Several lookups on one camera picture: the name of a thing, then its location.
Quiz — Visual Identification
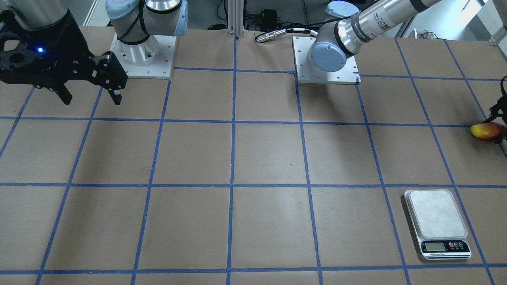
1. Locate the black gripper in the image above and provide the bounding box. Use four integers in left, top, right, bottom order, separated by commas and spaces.
1, 10, 127, 105

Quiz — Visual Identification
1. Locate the red yellow mango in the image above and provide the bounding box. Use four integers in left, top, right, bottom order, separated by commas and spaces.
470, 122, 506, 141

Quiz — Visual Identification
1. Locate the silver digital kitchen scale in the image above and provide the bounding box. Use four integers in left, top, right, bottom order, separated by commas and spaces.
404, 189, 471, 261

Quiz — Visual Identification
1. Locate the aluminium frame post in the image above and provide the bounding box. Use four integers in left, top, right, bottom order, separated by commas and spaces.
224, 0, 245, 39

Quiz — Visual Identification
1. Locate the silver cable connector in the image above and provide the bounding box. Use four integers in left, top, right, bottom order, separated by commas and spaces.
255, 29, 287, 44

